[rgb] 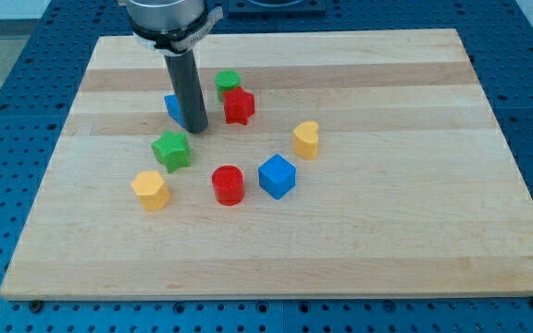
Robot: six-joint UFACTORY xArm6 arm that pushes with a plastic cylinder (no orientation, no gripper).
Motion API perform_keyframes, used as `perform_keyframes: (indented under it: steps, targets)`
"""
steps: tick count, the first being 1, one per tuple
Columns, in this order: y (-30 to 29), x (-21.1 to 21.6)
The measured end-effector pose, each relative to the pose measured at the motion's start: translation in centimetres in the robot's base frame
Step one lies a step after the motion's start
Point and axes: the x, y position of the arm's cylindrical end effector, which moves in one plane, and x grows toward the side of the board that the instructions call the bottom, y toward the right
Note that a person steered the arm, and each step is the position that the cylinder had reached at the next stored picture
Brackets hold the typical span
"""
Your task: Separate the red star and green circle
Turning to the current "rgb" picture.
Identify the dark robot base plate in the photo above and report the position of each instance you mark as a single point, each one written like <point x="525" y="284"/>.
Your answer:
<point x="277" y="8"/>

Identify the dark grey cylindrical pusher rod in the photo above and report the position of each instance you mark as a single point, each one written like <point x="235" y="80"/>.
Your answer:
<point x="186" y="85"/>

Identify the wooden cutting board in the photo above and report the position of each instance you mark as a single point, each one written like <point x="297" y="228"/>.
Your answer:
<point x="414" y="192"/>

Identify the blue cube block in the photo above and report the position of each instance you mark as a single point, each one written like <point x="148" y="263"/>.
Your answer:
<point x="277" y="176"/>

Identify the yellow heart block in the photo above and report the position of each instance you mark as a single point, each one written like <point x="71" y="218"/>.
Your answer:
<point x="306" y="140"/>

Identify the blue block behind rod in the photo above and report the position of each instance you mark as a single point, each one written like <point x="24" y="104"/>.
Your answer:
<point x="173" y="109"/>

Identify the yellow hexagon block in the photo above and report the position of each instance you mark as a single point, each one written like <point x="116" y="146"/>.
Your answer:
<point x="151" y="189"/>

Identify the green star block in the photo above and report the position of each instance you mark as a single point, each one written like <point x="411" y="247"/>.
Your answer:
<point x="172" y="150"/>

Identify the red star block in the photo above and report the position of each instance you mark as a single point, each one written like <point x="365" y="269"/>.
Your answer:
<point x="239" y="106"/>

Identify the red cylinder block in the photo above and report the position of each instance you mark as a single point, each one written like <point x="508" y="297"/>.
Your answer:
<point x="228" y="185"/>

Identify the green cylinder block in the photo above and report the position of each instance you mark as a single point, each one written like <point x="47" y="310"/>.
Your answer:
<point x="226" y="80"/>

